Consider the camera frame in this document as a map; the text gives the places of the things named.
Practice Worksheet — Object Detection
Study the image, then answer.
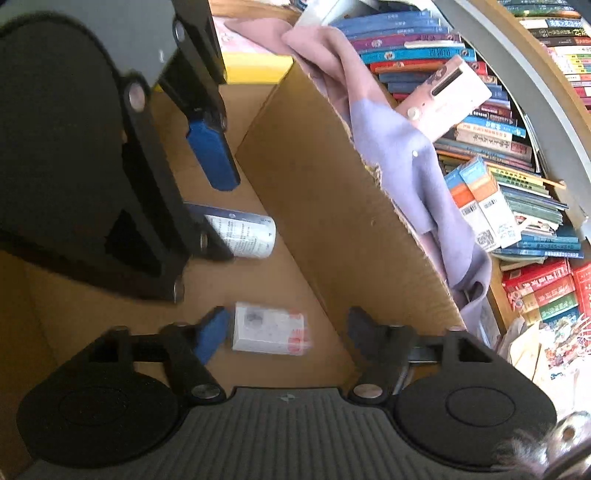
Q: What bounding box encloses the yellow cardboard box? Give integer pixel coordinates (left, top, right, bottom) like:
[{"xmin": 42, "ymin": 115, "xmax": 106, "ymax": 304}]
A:
[{"xmin": 0, "ymin": 51, "xmax": 467, "ymax": 467}]

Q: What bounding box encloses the white cylindrical bottle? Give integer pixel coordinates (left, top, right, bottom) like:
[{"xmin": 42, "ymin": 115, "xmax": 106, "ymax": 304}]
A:
[{"xmin": 185, "ymin": 202, "xmax": 277, "ymax": 260}]

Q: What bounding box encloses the small white red-print box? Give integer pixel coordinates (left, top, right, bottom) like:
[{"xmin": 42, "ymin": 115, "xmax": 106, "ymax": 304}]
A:
[{"xmin": 231, "ymin": 302, "xmax": 309, "ymax": 357}]

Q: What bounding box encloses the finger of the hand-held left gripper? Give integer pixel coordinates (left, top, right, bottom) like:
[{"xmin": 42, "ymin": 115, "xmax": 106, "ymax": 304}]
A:
[
  {"xmin": 0, "ymin": 78, "xmax": 234, "ymax": 303},
  {"xmin": 157, "ymin": 0, "xmax": 241, "ymax": 191}
]

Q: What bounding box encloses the colourful cartoon card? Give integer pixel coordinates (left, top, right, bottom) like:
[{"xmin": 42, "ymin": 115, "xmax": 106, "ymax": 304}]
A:
[{"xmin": 538, "ymin": 314, "xmax": 591, "ymax": 379}]

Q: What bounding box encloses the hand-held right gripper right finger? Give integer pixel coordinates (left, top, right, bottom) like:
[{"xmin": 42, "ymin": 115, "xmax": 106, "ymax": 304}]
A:
[{"xmin": 346, "ymin": 305, "xmax": 502, "ymax": 403}]

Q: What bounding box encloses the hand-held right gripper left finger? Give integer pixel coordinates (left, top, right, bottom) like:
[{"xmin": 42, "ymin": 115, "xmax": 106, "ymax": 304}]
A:
[{"xmin": 85, "ymin": 305, "xmax": 232, "ymax": 402}]

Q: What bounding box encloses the brown paper envelope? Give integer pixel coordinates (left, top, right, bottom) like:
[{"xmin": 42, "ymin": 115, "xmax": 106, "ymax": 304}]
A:
[{"xmin": 496, "ymin": 318, "xmax": 555, "ymax": 384}]

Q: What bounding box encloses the pink purple cloth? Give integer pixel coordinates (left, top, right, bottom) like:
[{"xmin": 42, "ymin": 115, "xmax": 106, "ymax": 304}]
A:
[{"xmin": 226, "ymin": 16, "xmax": 492, "ymax": 333}]

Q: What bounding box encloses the grey metal frame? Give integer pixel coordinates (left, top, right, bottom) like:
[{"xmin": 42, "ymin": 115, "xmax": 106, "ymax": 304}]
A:
[{"xmin": 434, "ymin": 0, "xmax": 591, "ymax": 222}]

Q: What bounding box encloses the row of colourful books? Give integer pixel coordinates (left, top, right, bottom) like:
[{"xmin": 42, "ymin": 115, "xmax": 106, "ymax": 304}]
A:
[{"xmin": 323, "ymin": 0, "xmax": 583, "ymax": 273}]

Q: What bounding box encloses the shelf row of books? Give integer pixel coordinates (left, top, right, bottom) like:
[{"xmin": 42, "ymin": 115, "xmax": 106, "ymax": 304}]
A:
[{"xmin": 501, "ymin": 0, "xmax": 591, "ymax": 112}]

